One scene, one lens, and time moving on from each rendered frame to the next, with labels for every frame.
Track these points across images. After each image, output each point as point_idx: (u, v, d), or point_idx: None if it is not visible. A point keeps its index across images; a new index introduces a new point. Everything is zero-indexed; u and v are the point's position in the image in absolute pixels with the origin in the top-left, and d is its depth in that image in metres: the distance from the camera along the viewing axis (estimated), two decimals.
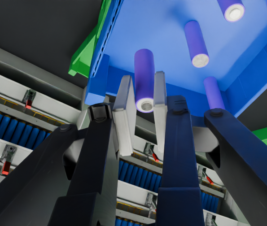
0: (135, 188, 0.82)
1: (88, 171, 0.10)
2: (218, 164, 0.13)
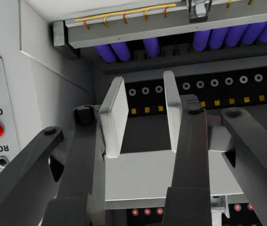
0: None
1: (77, 173, 0.10)
2: (233, 163, 0.13)
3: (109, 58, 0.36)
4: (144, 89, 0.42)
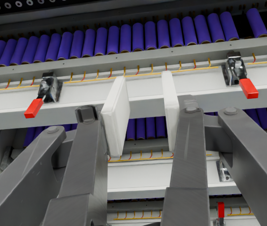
0: None
1: (79, 172, 0.10)
2: (230, 163, 0.13)
3: None
4: None
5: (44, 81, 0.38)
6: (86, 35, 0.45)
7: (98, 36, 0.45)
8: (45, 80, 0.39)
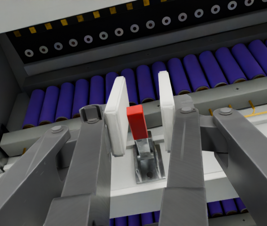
0: None
1: (82, 172, 0.10)
2: (226, 163, 0.13)
3: None
4: None
5: None
6: (172, 66, 0.33)
7: (190, 65, 0.33)
8: None
